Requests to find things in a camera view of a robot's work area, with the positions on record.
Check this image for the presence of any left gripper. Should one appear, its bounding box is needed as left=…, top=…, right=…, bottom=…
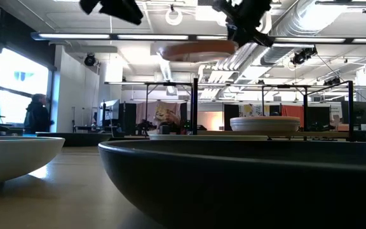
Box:
left=79, top=0, right=144, bottom=26

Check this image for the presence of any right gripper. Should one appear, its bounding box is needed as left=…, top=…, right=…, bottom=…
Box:
left=212, top=0, right=275, bottom=48

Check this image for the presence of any orange plate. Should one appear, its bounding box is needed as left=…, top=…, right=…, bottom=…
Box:
left=158, top=39, right=239, bottom=63

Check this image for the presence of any cream plate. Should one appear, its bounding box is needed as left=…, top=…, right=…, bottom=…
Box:
left=231, top=121, right=301, bottom=133

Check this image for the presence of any pale green plate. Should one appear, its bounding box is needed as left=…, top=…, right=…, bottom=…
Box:
left=147, top=134, right=269, bottom=142

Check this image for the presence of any large dark foreground bowl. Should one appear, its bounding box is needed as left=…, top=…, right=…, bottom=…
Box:
left=97, top=139, right=366, bottom=229

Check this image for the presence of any white bowl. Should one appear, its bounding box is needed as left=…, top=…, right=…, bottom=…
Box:
left=0, top=135, right=65, bottom=188

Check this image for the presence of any black ceiling spot lamp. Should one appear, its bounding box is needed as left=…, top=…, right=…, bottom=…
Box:
left=84, top=53, right=97, bottom=67

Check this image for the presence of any floral cloth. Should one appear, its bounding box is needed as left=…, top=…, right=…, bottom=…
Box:
left=239, top=104, right=270, bottom=118

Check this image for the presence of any black partition panel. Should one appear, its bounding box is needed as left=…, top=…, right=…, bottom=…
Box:
left=119, top=102, right=137, bottom=135
left=223, top=104, right=240, bottom=120

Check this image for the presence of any orange cloth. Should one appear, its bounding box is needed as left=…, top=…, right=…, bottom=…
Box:
left=281, top=104, right=305, bottom=118

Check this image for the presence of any pink curtain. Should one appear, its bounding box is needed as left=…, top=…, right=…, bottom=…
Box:
left=137, top=101, right=181, bottom=128

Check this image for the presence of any bright computer monitor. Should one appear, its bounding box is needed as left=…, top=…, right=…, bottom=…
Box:
left=99, top=99, right=121, bottom=122

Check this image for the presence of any printed paper bag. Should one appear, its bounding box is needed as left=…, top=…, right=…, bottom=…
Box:
left=153, top=106, right=182, bottom=133

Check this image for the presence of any large bright window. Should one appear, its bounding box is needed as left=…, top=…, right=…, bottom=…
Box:
left=0, top=47, right=54, bottom=133

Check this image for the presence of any person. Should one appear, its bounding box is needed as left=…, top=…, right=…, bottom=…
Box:
left=23, top=92, right=55, bottom=135

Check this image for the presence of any white ring lamp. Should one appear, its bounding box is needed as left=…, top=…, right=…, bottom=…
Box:
left=165, top=6, right=184, bottom=27

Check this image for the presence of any silver ventilation duct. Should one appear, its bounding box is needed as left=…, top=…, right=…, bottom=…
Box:
left=259, top=0, right=333, bottom=67

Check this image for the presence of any black ceiling camera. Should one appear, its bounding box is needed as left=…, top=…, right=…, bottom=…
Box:
left=323, top=76, right=342, bottom=87
left=292, top=46, right=318, bottom=66

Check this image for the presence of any background black metal frame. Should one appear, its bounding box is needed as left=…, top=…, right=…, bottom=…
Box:
left=105, top=81, right=194, bottom=135

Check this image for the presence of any black frame wooden shelf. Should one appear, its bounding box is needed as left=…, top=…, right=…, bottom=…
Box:
left=191, top=77, right=355, bottom=143

